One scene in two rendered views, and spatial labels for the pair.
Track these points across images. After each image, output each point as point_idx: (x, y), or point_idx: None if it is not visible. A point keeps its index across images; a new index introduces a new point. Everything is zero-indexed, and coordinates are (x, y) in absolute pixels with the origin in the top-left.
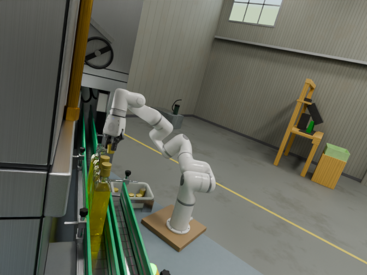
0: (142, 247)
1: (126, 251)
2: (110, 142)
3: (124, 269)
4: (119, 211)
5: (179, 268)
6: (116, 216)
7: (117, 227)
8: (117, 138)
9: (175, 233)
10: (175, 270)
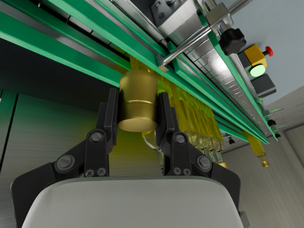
0: (255, 109)
1: (234, 87)
2: (115, 126)
3: (240, 121)
4: (212, 50)
5: (302, 5)
6: (210, 63)
7: (229, 111)
8: (172, 166)
9: None
10: (292, 14)
